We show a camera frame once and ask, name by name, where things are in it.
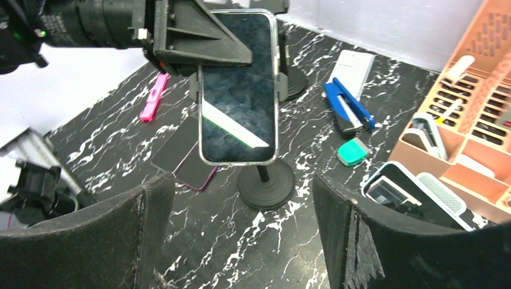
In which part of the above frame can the black phone stand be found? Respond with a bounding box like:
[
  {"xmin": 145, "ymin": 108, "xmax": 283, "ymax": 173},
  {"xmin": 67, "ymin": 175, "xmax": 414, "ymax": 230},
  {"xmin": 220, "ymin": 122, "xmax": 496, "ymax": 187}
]
[
  {"xmin": 188, "ymin": 30, "xmax": 297, "ymax": 211},
  {"xmin": 278, "ymin": 30, "xmax": 308, "ymax": 102}
]

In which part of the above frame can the pink clip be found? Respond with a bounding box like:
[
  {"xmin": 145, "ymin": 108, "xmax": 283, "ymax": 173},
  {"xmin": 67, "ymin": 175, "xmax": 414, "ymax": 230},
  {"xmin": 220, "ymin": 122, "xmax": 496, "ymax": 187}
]
[{"xmin": 139, "ymin": 73, "xmax": 169, "ymax": 122}]

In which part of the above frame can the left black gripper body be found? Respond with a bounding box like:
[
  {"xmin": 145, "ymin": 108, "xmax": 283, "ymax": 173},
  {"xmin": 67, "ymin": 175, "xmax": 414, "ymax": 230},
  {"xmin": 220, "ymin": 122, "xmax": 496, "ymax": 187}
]
[{"xmin": 78, "ymin": 1, "xmax": 168, "ymax": 49}]

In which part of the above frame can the white-edged phone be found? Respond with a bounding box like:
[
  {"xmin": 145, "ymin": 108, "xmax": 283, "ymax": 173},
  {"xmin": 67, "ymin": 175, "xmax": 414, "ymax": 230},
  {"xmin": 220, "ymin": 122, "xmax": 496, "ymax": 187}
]
[{"xmin": 151, "ymin": 116, "xmax": 199, "ymax": 173}]

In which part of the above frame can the blue black stapler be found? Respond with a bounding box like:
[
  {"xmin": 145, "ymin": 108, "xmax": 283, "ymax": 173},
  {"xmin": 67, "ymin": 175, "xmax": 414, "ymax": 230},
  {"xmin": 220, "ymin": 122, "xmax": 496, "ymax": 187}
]
[{"xmin": 324, "ymin": 78, "xmax": 375, "ymax": 138}]

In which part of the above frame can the clear-case phone on stand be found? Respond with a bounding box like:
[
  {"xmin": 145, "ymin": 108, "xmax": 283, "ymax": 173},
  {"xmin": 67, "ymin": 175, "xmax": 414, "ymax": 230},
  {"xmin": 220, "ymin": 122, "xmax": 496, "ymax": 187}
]
[{"xmin": 199, "ymin": 8, "xmax": 278, "ymax": 165}]

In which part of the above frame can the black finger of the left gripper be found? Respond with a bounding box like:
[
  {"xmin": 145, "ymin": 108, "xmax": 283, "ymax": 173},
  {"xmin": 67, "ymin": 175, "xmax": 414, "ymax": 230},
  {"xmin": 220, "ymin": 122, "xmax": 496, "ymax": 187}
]
[{"xmin": 143, "ymin": 1, "xmax": 252, "ymax": 76}]

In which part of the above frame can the light blue phone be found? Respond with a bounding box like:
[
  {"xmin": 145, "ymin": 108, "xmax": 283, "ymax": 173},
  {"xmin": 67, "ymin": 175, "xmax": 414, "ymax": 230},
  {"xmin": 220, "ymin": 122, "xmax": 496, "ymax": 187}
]
[{"xmin": 361, "ymin": 161, "xmax": 475, "ymax": 231}]

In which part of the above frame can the purple-edged phone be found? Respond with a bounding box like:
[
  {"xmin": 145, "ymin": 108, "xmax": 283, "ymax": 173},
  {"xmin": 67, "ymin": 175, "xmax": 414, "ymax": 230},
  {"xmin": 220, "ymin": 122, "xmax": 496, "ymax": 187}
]
[{"xmin": 174, "ymin": 143, "xmax": 218, "ymax": 191}]

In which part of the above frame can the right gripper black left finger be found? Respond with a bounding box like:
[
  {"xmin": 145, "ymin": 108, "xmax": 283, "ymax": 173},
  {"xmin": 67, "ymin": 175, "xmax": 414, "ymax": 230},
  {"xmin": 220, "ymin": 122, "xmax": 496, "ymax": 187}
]
[{"xmin": 1, "ymin": 173, "xmax": 175, "ymax": 288}]

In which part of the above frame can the orange file organizer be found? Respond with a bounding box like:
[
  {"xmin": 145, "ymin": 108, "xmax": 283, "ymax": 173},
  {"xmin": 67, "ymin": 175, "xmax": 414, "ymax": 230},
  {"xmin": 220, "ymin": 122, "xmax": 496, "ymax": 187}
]
[{"xmin": 389, "ymin": 1, "xmax": 510, "ymax": 223}]

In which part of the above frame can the white paper sheet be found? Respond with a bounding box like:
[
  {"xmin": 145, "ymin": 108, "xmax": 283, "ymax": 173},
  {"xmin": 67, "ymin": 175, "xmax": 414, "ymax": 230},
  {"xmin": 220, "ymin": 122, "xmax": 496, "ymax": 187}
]
[{"xmin": 327, "ymin": 50, "xmax": 375, "ymax": 101}]

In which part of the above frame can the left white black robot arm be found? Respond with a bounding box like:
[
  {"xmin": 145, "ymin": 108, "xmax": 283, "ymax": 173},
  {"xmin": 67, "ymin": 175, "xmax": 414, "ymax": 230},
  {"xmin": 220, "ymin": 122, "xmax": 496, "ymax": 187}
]
[{"xmin": 1, "ymin": 0, "xmax": 252, "ymax": 76}]

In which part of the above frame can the teal white eraser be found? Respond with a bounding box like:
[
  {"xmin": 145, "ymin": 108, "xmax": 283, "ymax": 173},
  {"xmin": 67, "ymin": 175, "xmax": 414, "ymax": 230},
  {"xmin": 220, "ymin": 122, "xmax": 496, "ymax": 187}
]
[{"xmin": 336, "ymin": 137, "xmax": 369, "ymax": 167}]

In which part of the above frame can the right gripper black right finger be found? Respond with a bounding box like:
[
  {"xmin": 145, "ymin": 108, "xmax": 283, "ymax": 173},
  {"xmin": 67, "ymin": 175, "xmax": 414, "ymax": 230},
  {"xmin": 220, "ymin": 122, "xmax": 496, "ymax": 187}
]
[{"xmin": 312, "ymin": 174, "xmax": 510, "ymax": 288}]

